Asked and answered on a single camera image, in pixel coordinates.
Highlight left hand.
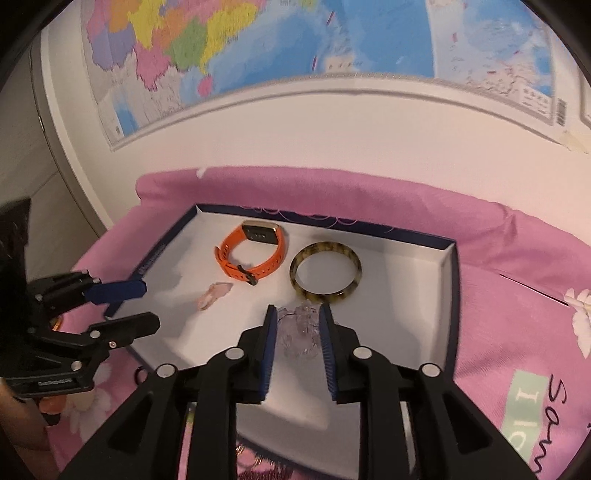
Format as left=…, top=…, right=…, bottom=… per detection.
left=1, top=380, right=59, bottom=479

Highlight pink floral bed sheet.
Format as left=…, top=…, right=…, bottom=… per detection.
left=48, top=167, right=590, bottom=479

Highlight navy white shallow box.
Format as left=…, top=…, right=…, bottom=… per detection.
left=105, top=205, right=460, bottom=479

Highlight clear lilac bead bracelet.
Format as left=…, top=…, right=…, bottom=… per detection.
left=275, top=301, right=323, bottom=361

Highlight tortoiseshell bangle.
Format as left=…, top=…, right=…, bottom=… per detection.
left=290, top=241, right=363, bottom=304

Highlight pink hair clip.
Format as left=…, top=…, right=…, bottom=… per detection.
left=197, top=282, right=232, bottom=311

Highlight orange smart watch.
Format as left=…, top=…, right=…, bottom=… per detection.
left=214, top=220, right=287, bottom=286

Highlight colourful wall map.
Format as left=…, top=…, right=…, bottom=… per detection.
left=80, top=1, right=555, bottom=145

